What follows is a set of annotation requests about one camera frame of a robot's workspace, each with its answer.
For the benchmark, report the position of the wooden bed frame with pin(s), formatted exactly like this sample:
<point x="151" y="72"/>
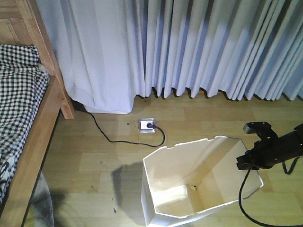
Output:
<point x="21" y="24"/>

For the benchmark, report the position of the black white checkered bedding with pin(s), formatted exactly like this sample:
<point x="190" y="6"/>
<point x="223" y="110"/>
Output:
<point x="23" y="83"/>

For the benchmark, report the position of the white plastic trash bin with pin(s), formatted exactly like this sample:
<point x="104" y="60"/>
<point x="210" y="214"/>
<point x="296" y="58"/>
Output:
<point x="192" y="180"/>

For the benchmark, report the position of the grey pleated curtain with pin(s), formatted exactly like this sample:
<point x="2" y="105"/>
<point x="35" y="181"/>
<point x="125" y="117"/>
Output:
<point x="110" y="51"/>

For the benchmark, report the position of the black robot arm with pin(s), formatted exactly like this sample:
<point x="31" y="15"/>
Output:
<point x="292" y="142"/>

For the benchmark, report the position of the silver floor power socket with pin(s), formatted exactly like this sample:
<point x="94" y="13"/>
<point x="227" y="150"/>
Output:
<point x="146" y="125"/>

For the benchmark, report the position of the grey round rug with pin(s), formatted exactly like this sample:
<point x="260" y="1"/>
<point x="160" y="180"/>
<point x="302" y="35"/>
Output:
<point x="41" y="203"/>

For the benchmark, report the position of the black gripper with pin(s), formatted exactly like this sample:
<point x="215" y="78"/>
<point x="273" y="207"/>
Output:
<point x="266" y="153"/>

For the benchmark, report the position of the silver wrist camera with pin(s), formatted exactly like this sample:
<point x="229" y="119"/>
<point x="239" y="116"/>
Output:
<point x="256" y="127"/>

